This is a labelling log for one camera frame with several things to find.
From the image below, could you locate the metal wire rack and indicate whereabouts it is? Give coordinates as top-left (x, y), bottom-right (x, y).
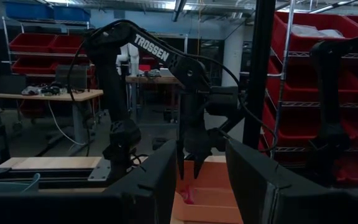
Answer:
top-left (259, 0), bottom-right (358, 187)

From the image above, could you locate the teal plastic bin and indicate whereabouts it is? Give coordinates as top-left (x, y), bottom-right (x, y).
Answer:
top-left (0, 172), bottom-right (40, 195)

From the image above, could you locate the wooden background table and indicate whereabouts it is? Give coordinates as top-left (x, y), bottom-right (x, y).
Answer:
top-left (0, 89), bottom-right (104, 147)

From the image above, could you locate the small red KitKat bar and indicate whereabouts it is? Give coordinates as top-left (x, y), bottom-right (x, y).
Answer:
top-left (180, 185), bottom-right (196, 205)

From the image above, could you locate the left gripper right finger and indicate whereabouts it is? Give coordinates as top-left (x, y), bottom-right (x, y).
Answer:
top-left (224, 138), bottom-right (358, 224)

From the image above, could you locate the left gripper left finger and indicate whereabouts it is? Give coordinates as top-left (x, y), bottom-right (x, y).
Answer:
top-left (0, 139), bottom-right (178, 224)

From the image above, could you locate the dark grey box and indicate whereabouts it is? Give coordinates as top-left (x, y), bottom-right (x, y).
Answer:
top-left (55, 64), bottom-right (88, 91)

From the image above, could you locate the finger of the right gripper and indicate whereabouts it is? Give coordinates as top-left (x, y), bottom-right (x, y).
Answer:
top-left (177, 149), bottom-right (186, 181)
top-left (193, 153), bottom-right (206, 180)

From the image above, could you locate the orange plastic bin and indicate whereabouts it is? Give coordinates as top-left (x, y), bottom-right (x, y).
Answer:
top-left (171, 155), bottom-right (245, 224)

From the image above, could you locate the black aluminium rig frame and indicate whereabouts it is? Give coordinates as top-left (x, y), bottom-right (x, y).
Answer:
top-left (0, 0), bottom-right (277, 190)

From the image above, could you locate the blue storage bin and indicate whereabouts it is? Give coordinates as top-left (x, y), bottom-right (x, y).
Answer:
top-left (4, 1), bottom-right (55, 20)
top-left (53, 6), bottom-right (91, 22)

